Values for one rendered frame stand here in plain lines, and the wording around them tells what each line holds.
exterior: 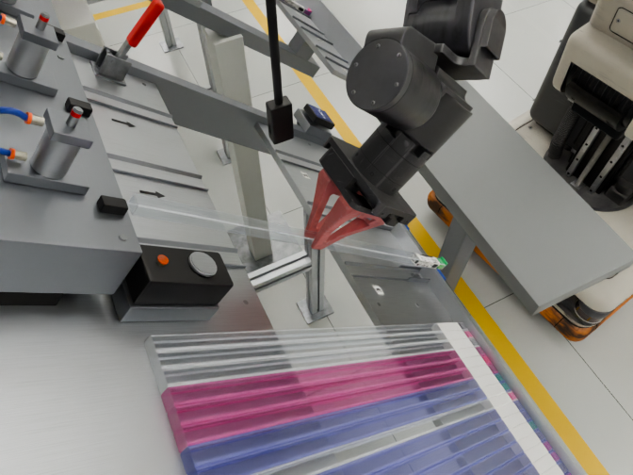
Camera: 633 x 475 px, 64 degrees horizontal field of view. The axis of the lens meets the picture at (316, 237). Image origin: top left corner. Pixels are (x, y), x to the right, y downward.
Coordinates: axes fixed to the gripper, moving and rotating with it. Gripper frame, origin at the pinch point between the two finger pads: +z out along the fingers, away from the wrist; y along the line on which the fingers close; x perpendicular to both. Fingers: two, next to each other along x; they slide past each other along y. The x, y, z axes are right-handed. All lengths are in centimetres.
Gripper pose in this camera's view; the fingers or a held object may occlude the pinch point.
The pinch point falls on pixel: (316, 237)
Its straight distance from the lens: 53.8
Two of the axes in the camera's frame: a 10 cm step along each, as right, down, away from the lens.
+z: -6.2, 6.7, 4.0
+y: 4.6, 7.3, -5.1
